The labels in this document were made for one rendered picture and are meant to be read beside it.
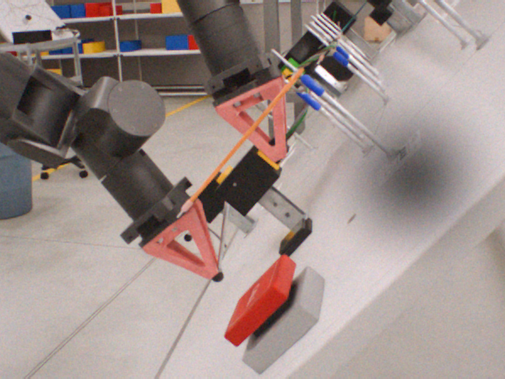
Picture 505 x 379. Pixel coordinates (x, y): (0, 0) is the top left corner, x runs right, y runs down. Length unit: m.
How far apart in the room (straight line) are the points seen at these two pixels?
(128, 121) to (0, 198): 3.57
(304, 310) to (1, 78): 0.37
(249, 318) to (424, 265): 0.12
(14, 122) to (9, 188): 3.50
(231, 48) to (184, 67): 8.20
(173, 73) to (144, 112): 8.30
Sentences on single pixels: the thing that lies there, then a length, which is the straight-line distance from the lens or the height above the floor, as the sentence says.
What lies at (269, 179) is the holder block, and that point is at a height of 1.11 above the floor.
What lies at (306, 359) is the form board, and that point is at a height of 1.09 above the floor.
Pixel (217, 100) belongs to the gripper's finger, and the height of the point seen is 1.19.
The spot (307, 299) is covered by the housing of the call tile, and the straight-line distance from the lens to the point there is 0.38.
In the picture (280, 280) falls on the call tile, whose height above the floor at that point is 1.12.
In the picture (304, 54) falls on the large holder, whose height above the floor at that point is 1.16.
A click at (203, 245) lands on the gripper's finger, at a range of 0.65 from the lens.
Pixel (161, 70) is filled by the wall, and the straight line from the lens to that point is 8.95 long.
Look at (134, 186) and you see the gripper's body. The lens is 0.63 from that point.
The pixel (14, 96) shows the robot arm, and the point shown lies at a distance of 0.61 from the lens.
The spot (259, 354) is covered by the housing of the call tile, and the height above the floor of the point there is 1.07.
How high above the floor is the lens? 1.28
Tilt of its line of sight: 18 degrees down
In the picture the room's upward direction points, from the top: 3 degrees counter-clockwise
